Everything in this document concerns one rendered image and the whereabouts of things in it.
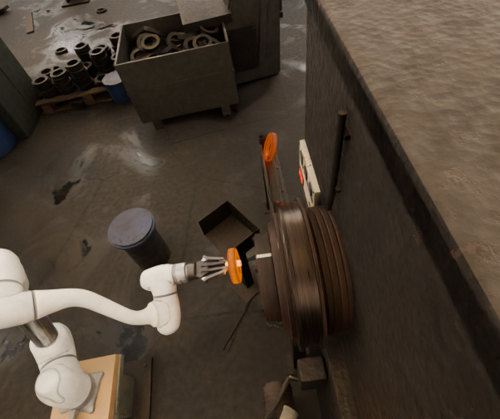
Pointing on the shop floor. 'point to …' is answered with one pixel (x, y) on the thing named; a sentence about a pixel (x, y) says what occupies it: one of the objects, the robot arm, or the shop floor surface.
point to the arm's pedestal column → (136, 390)
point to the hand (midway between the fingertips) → (233, 263)
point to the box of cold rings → (174, 69)
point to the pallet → (53, 91)
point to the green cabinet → (2, 78)
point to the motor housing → (276, 397)
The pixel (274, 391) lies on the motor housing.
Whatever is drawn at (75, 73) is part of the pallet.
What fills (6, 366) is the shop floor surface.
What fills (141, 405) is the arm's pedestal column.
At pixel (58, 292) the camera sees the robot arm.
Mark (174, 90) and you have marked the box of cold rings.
